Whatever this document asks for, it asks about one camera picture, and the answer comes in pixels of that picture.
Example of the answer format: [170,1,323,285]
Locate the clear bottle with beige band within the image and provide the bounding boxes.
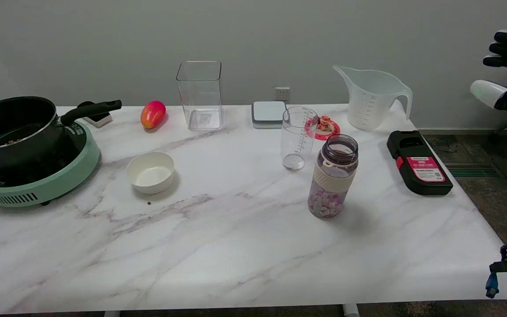
[308,134,359,219]

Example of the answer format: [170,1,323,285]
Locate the pink bottle lid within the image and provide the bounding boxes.
[304,117,341,141]

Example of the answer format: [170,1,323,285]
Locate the floor vent grille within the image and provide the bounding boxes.
[445,163,501,178]

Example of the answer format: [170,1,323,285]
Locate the black box with pink label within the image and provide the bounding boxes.
[386,130,454,196]

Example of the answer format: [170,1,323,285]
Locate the translucent measuring jug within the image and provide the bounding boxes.
[332,65,413,132]

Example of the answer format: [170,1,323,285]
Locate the clear measuring cup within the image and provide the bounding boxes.
[280,107,319,171]

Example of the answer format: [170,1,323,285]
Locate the grey white square scale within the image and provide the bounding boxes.
[251,101,288,129]

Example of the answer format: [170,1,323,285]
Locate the clear square plastic container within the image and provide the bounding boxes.
[176,61,224,131]

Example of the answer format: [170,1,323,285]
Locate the red orange mango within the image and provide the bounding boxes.
[140,100,167,129]

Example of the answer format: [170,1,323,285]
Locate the white ceramic bowl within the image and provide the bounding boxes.
[125,151,176,195]

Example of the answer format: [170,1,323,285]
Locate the small white black device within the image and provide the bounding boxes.
[77,101,113,128]

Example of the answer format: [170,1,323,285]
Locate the green induction cooker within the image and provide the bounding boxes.
[0,121,101,208]

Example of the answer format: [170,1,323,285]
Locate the black saucepan with handle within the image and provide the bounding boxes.
[0,96,122,170]

